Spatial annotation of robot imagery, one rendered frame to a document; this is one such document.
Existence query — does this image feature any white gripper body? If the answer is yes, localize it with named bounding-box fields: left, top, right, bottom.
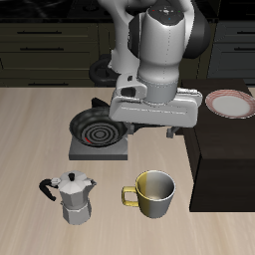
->
left=108, top=87, right=204, bottom=129

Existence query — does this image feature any dark grey stove plate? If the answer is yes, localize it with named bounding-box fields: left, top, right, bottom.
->
left=68, top=133, right=129, bottom=161

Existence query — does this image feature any white plate with red rim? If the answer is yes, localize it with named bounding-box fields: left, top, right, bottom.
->
left=204, top=89, right=255, bottom=121

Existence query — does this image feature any yellow and grey mug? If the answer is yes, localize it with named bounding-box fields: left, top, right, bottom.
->
left=121, top=169, right=176, bottom=220

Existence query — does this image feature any black frying pan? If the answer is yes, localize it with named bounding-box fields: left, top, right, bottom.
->
left=69, top=97, right=129, bottom=147

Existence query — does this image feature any dark wooden cabinet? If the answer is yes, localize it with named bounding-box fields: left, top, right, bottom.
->
left=174, top=78, right=255, bottom=214

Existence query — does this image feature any silver moka pot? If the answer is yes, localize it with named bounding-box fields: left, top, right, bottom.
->
left=38, top=169, right=99, bottom=226

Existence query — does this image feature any grey kitchen cupboard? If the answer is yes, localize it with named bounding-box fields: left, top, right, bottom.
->
left=206, top=20, right=255, bottom=81

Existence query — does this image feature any dark kitchen cupboard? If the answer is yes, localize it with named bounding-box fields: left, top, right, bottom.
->
left=0, top=21, right=116, bottom=89

